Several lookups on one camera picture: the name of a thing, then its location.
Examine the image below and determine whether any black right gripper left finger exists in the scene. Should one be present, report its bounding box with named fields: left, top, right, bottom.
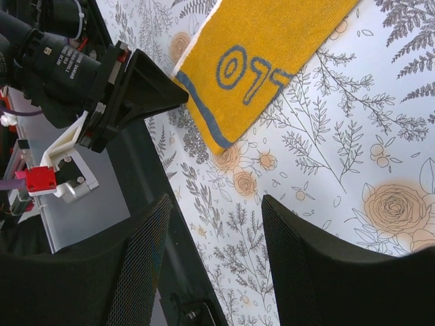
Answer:
left=1, top=195, right=172, bottom=325

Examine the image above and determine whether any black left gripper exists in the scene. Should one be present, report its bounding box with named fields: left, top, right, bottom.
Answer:
left=10, top=29, right=189, bottom=153

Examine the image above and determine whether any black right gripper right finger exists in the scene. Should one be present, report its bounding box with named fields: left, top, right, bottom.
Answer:
left=261, top=195, right=434, bottom=325

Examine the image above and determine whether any blue yellow cloth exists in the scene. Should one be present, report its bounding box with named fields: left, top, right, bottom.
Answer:
left=172, top=1, right=355, bottom=154

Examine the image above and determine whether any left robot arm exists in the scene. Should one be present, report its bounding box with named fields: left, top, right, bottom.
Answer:
left=1, top=1, right=188, bottom=152

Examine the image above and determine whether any floral patterned table mat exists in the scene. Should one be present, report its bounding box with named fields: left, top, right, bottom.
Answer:
left=91, top=0, right=435, bottom=326

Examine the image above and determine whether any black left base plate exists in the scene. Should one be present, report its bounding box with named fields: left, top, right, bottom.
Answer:
left=88, top=0, right=228, bottom=326

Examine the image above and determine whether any aluminium frame rail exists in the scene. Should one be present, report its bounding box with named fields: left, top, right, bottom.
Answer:
left=5, top=89, right=129, bottom=252

